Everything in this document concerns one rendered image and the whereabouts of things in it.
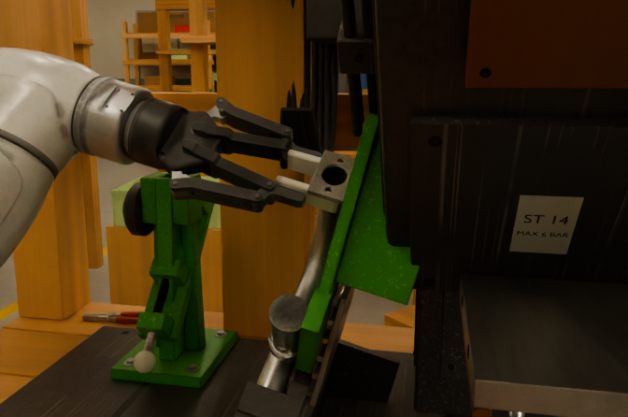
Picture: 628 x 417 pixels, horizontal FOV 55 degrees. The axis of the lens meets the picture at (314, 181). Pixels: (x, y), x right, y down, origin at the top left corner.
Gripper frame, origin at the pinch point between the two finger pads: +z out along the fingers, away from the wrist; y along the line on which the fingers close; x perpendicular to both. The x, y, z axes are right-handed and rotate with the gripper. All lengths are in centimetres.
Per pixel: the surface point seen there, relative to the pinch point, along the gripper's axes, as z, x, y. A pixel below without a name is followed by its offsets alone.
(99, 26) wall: -594, 714, 633
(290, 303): 2.3, 0.1, -13.8
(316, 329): 5.6, -2.6, -16.3
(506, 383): 18.2, -18.6, -21.1
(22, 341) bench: -42, 44, -18
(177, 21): -455, 688, 671
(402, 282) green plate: 11.6, -3.4, -9.8
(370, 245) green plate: 7.9, -5.2, -8.1
